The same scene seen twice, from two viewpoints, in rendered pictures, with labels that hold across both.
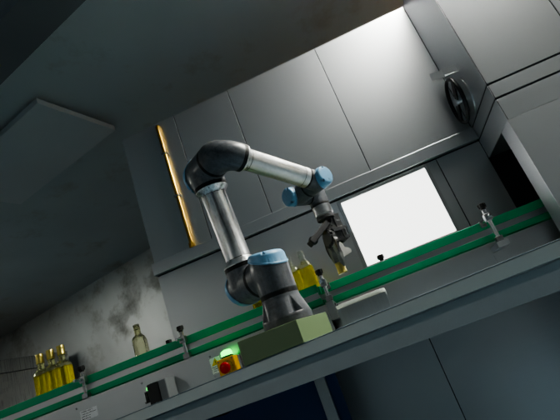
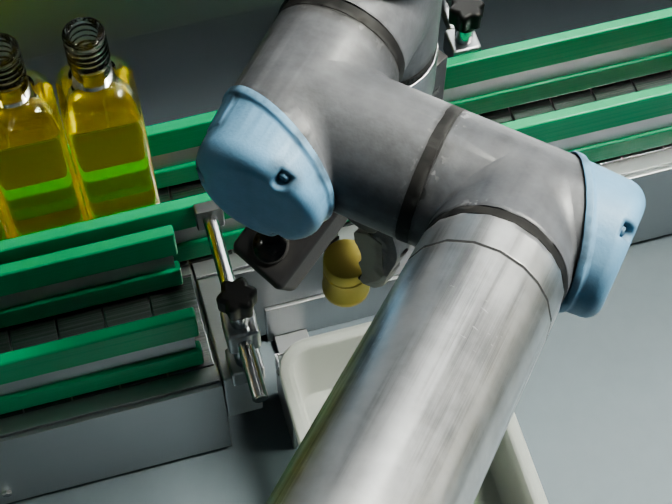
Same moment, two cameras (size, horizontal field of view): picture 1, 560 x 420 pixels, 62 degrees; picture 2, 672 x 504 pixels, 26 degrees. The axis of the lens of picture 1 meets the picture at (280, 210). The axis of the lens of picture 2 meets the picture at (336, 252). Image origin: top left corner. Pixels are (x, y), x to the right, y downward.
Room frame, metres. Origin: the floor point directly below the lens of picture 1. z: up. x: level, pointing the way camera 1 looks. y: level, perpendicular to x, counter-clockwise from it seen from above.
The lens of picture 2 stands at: (1.27, 0.08, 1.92)
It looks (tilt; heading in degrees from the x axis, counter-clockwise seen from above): 60 degrees down; 336
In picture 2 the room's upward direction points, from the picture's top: straight up
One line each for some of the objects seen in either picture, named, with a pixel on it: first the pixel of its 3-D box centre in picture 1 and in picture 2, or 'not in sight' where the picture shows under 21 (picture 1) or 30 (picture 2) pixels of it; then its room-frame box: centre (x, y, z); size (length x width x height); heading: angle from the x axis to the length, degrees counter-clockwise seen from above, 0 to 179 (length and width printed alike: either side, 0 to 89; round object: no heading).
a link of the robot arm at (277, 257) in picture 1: (269, 272); not in sight; (1.39, 0.09, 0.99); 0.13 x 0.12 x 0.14; 41
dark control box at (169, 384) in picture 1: (162, 392); not in sight; (1.81, 0.65, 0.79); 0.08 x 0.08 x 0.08; 82
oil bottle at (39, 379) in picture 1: (43, 385); not in sight; (2.09, 1.28, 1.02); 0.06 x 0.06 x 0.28; 82
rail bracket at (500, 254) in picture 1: (494, 232); not in sight; (1.69, -0.69, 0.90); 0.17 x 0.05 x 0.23; 172
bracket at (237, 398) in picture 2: (334, 310); (233, 343); (1.79, -0.06, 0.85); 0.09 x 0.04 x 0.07; 172
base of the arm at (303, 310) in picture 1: (283, 307); not in sight; (1.39, 0.09, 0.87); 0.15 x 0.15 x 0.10
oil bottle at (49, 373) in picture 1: (54, 381); not in sight; (2.08, 1.22, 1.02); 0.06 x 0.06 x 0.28; 82
